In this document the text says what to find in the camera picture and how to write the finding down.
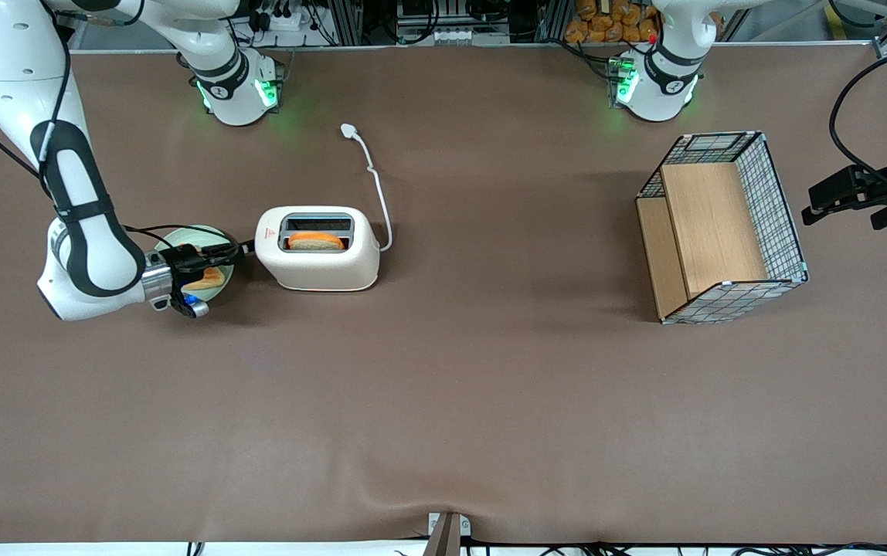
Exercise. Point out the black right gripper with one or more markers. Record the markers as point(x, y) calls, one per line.
point(181, 258)

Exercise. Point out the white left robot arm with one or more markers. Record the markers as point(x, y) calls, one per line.
point(656, 93)

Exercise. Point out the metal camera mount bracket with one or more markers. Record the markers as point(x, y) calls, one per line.
point(446, 534)

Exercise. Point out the white two-slot toaster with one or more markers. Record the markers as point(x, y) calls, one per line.
point(320, 266)

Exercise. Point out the toast bread slice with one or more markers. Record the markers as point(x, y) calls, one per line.
point(316, 242)

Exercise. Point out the orange bread roll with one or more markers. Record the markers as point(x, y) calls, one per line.
point(587, 8)
point(632, 33)
point(648, 28)
point(576, 32)
point(613, 32)

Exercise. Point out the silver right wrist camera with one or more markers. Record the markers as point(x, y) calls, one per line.
point(192, 306)

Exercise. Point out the white power strip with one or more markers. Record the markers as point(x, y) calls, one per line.
point(280, 19)

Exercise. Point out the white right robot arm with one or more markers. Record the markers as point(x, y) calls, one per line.
point(88, 239)

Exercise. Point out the triangular golden pastry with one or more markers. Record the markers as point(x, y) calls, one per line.
point(210, 279)

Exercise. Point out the pale green round plate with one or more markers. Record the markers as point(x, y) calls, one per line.
point(221, 287)

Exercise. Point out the brown table mat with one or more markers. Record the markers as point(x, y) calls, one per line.
point(443, 401)

